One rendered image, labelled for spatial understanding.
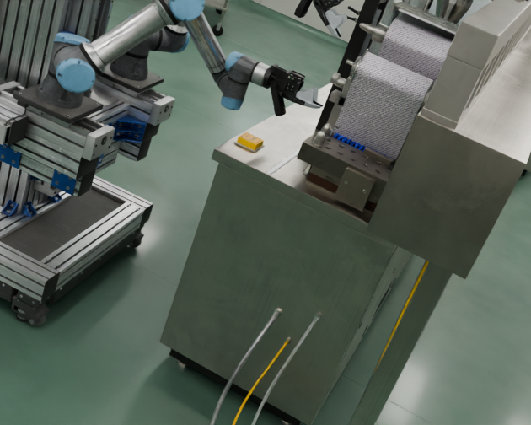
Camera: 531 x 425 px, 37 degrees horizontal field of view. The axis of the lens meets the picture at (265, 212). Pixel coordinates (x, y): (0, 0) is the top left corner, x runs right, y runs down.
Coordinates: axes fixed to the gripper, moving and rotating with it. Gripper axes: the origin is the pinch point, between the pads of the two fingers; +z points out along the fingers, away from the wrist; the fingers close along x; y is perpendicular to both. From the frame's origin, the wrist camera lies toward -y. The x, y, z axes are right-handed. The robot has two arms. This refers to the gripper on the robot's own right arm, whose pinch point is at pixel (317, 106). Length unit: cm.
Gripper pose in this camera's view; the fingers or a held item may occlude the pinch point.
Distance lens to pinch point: 270.5
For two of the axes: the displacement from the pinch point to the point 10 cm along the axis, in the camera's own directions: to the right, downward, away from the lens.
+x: 3.7, -3.1, 8.7
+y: 3.2, -8.4, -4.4
